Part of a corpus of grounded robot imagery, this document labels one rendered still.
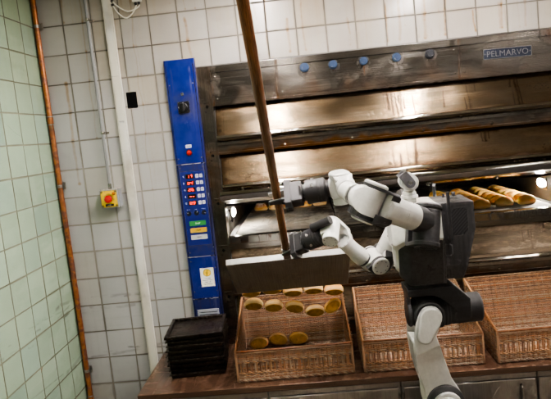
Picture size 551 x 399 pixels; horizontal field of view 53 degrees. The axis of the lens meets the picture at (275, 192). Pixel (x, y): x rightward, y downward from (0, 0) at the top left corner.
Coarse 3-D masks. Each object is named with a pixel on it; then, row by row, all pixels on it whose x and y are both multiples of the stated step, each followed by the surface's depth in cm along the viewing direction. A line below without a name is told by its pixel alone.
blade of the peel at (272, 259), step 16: (256, 256) 247; (272, 256) 246; (304, 256) 245; (320, 256) 245; (336, 256) 246; (240, 272) 254; (256, 272) 255; (272, 272) 256; (288, 272) 257; (304, 272) 259; (320, 272) 260; (336, 272) 261; (240, 288) 271; (256, 288) 272; (272, 288) 274; (288, 288) 275
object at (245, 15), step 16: (240, 0) 124; (240, 16) 128; (256, 48) 137; (256, 64) 141; (256, 80) 146; (256, 96) 152; (272, 144) 173; (272, 160) 179; (272, 176) 187; (272, 192) 196; (288, 240) 232
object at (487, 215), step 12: (480, 216) 295; (492, 216) 294; (504, 216) 294; (516, 216) 294; (528, 216) 293; (360, 228) 298; (372, 228) 298; (384, 228) 298; (240, 240) 302; (252, 240) 302; (264, 240) 302
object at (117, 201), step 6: (102, 192) 296; (108, 192) 296; (120, 192) 300; (102, 198) 296; (114, 198) 296; (120, 198) 299; (102, 204) 296; (108, 204) 296; (114, 204) 296; (120, 204) 298
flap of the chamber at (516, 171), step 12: (516, 168) 277; (528, 168) 276; (540, 168) 276; (384, 180) 281; (396, 180) 280; (420, 180) 279; (432, 180) 280; (444, 180) 285; (456, 180) 291; (264, 192) 284
